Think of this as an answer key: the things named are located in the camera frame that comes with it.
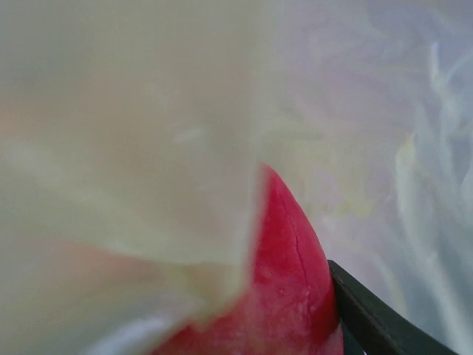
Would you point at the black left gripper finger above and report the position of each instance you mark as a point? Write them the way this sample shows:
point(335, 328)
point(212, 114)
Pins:
point(369, 314)

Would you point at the red wrinkled apple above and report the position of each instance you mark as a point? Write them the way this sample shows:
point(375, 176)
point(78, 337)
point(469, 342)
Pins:
point(288, 296)

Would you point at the yellow-green plastic bag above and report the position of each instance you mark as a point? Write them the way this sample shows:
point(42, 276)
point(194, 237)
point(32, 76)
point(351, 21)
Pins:
point(111, 148)

